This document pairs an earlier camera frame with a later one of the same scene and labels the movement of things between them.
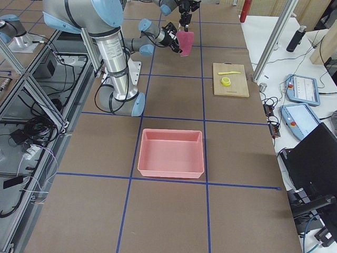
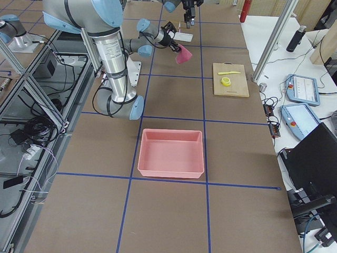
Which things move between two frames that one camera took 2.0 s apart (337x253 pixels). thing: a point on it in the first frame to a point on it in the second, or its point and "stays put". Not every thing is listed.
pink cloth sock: [186, 40] to [183, 55]
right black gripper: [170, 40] stays put
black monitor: [312, 164] stays put
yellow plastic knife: [231, 72] stays put
